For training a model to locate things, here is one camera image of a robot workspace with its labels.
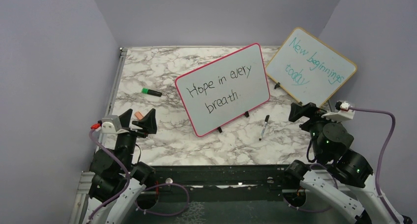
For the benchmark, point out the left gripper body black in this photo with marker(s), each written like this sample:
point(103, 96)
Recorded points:
point(132, 135)

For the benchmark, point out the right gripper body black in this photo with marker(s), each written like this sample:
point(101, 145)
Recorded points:
point(307, 125)

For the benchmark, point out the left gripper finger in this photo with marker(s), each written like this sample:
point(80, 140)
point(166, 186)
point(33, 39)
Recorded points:
point(148, 123)
point(125, 119)

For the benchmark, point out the white whiteboard marker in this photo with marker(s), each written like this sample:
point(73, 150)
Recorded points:
point(263, 131)

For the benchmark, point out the red framed whiteboard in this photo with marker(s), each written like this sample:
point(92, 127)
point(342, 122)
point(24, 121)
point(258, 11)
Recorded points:
point(224, 89)

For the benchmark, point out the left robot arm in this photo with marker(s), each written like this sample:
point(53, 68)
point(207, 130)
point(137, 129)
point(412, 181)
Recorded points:
point(117, 181)

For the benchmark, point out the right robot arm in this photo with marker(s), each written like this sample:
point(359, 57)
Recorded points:
point(331, 142)

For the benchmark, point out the yellow framed whiteboard with writing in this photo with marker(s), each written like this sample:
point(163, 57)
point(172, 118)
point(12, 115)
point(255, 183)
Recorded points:
point(308, 69)

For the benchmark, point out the orange marker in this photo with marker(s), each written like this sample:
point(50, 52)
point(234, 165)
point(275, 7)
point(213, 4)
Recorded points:
point(138, 115)

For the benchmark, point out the green and black highlighter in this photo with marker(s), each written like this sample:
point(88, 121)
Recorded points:
point(151, 92)

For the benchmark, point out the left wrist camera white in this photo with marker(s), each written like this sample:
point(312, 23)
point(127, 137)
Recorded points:
point(110, 124)

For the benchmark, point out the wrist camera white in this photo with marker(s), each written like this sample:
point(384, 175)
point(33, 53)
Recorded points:
point(342, 113)
point(110, 124)

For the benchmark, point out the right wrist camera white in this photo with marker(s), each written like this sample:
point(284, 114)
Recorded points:
point(342, 113)

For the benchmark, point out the aluminium frame left rail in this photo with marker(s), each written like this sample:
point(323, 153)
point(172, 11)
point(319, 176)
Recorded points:
point(109, 102)

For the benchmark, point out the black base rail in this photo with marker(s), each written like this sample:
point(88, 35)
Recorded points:
point(218, 183)

